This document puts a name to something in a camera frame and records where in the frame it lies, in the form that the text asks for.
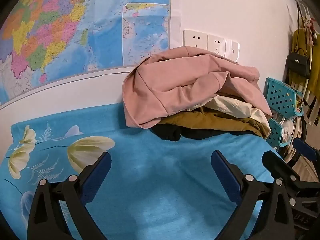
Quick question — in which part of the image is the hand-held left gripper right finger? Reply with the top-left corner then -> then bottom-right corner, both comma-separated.
211,150 -> 295,240

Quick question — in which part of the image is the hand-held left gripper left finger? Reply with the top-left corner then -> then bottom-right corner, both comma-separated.
27,151 -> 112,240

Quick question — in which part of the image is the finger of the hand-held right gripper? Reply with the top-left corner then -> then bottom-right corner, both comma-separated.
262,150 -> 303,193
293,137 -> 320,161

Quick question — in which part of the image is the pink jacket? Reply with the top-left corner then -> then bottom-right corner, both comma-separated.
122,45 -> 273,130

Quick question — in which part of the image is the teal perforated basket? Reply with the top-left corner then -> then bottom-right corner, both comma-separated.
265,77 -> 304,118
269,119 -> 298,147

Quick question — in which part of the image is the blue floral bed sheet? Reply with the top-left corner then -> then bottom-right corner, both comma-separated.
0,102 -> 283,240

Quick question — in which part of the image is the mustard garment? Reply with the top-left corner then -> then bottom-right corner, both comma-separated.
159,106 -> 265,138

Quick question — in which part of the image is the cream garment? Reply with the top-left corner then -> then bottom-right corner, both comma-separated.
185,95 -> 272,140

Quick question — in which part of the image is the yellow sweater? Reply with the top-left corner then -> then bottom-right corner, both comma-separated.
290,29 -> 320,125

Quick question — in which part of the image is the black garment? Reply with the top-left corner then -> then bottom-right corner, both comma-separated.
149,124 -> 250,142

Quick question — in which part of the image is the black handbag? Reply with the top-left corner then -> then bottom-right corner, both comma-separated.
286,49 -> 310,78

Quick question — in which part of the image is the white bed headboard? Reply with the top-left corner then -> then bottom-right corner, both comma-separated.
0,66 -> 138,125

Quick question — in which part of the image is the cream coat rack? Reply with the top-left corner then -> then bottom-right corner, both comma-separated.
296,1 -> 320,44

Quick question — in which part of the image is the white wall socket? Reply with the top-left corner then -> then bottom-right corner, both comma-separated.
207,34 -> 227,55
183,29 -> 208,49

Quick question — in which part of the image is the colourful wall map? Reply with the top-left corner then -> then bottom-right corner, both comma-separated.
0,0 -> 172,105

